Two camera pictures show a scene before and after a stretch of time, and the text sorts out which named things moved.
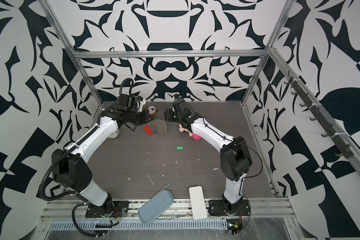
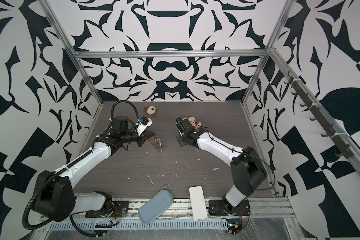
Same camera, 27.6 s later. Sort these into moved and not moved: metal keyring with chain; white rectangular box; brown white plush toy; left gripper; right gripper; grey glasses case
Moved: metal keyring with chain; right gripper; left gripper
Not moved: grey glasses case; brown white plush toy; white rectangular box
